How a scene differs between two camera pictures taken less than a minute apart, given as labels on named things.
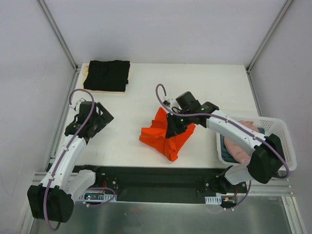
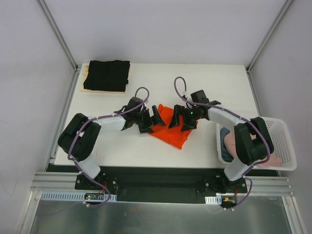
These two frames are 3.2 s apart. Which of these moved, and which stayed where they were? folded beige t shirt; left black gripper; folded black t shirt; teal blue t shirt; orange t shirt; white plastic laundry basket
Moved: orange t shirt; left black gripper
Stayed: white plastic laundry basket; teal blue t shirt; folded beige t shirt; folded black t shirt
